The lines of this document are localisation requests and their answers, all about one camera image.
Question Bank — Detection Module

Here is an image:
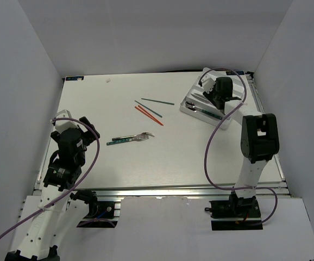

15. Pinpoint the knife with pink handle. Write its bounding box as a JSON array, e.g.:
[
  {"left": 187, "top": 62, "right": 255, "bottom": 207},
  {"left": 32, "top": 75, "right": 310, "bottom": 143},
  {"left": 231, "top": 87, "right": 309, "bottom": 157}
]
[{"left": 192, "top": 95, "right": 211, "bottom": 104}]

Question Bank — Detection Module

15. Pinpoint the fork with dark handle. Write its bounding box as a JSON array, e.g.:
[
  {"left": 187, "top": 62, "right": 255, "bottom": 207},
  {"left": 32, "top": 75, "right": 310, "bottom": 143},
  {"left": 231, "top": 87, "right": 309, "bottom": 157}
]
[{"left": 111, "top": 132, "right": 155, "bottom": 141}]

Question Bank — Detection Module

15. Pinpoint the fork with green handle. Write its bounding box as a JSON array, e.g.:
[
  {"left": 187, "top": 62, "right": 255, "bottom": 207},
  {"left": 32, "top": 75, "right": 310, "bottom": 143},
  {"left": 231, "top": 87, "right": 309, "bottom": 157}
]
[{"left": 106, "top": 134, "right": 149, "bottom": 146}]

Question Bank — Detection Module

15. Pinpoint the knife with dark handle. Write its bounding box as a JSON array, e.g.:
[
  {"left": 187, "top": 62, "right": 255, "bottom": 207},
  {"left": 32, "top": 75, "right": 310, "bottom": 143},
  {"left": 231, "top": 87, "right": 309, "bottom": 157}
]
[{"left": 191, "top": 93, "right": 209, "bottom": 101}]

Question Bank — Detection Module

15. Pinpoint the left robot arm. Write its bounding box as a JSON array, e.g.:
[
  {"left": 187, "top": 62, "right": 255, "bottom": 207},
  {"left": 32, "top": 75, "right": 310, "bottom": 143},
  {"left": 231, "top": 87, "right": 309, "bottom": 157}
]
[{"left": 5, "top": 111, "right": 100, "bottom": 260}]

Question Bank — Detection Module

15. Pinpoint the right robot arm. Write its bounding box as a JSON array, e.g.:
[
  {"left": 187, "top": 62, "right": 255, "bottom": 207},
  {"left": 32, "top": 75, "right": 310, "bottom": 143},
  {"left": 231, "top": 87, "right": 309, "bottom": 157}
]
[{"left": 198, "top": 76, "right": 280, "bottom": 217}]

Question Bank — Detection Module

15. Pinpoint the blue label sticker right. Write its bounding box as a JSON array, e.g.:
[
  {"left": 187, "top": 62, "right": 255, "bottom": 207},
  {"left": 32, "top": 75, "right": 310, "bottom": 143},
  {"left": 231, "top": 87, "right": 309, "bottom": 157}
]
[{"left": 226, "top": 71, "right": 245, "bottom": 76}]

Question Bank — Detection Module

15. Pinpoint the white divided cutlery tray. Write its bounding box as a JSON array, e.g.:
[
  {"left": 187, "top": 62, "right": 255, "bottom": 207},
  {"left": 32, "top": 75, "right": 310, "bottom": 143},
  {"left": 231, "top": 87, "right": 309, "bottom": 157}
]
[{"left": 179, "top": 67, "right": 244, "bottom": 126}]

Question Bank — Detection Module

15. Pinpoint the green chopstick far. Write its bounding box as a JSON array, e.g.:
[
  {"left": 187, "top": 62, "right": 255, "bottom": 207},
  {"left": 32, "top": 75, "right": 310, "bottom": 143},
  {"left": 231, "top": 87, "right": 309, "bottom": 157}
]
[{"left": 141, "top": 98, "right": 175, "bottom": 105}]

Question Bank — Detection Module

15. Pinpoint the green chopstick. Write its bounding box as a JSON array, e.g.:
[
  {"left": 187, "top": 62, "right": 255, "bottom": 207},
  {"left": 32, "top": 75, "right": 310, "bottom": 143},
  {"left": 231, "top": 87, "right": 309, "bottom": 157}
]
[
  {"left": 141, "top": 98, "right": 175, "bottom": 105},
  {"left": 135, "top": 100, "right": 162, "bottom": 118}
]

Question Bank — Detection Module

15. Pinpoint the orange chopstick left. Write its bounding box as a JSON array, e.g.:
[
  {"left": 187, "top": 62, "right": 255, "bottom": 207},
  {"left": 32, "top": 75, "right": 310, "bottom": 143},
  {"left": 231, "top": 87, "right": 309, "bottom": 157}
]
[{"left": 134, "top": 106, "right": 164, "bottom": 126}]

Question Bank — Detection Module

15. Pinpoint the orange chopstick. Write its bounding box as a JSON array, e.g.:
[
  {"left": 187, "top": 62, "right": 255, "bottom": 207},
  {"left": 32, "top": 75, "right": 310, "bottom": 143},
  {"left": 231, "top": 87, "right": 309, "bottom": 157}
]
[
  {"left": 134, "top": 106, "right": 164, "bottom": 126},
  {"left": 137, "top": 105, "right": 164, "bottom": 126}
]

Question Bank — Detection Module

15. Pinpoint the green chopstick near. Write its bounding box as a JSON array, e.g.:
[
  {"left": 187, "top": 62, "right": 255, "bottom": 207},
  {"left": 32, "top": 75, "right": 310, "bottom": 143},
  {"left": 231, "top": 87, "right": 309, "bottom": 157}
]
[{"left": 135, "top": 100, "right": 162, "bottom": 118}]

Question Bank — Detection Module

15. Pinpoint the orange chopstick right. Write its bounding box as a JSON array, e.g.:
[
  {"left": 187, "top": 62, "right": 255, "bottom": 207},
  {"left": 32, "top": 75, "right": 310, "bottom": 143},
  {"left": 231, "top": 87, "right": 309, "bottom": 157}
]
[{"left": 137, "top": 105, "right": 164, "bottom": 126}]

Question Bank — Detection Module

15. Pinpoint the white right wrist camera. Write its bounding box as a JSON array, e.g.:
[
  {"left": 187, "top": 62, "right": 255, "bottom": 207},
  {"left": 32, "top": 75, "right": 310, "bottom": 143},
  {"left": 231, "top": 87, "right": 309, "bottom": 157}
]
[{"left": 198, "top": 75, "right": 216, "bottom": 94}]

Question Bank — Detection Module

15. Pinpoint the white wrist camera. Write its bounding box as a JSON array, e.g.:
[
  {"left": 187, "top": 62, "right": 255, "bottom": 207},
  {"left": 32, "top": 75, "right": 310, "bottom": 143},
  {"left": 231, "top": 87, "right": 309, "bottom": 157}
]
[
  {"left": 50, "top": 109, "right": 78, "bottom": 134},
  {"left": 198, "top": 75, "right": 216, "bottom": 94}
]

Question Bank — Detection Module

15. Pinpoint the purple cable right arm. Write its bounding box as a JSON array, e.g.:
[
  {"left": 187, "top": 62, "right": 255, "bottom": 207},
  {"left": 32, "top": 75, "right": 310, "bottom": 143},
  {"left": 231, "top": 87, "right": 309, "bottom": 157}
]
[{"left": 197, "top": 67, "right": 279, "bottom": 225}]

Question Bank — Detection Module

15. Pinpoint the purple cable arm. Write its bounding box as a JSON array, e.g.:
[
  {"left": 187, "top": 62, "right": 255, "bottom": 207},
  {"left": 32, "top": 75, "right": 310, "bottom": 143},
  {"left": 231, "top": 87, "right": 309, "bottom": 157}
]
[
  {"left": 0, "top": 118, "right": 101, "bottom": 261},
  {"left": 197, "top": 67, "right": 279, "bottom": 225}
]

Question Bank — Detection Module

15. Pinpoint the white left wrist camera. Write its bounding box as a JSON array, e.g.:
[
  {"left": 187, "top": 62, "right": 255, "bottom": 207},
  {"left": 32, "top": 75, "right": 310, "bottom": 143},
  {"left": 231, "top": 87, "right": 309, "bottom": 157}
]
[{"left": 50, "top": 109, "right": 78, "bottom": 134}]

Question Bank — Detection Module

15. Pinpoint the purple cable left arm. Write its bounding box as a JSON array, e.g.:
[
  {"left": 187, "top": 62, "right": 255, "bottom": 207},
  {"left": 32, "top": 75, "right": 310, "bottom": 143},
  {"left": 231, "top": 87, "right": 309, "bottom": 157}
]
[{"left": 0, "top": 118, "right": 101, "bottom": 261}]

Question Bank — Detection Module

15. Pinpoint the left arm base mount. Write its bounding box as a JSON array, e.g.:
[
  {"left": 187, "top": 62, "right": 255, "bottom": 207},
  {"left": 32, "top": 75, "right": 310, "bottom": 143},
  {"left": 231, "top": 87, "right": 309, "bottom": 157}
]
[{"left": 70, "top": 190, "right": 120, "bottom": 228}]

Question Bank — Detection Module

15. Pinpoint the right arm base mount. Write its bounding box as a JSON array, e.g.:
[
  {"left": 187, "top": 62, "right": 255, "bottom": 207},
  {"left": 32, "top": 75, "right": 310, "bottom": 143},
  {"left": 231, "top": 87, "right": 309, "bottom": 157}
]
[{"left": 204, "top": 198, "right": 263, "bottom": 231}]

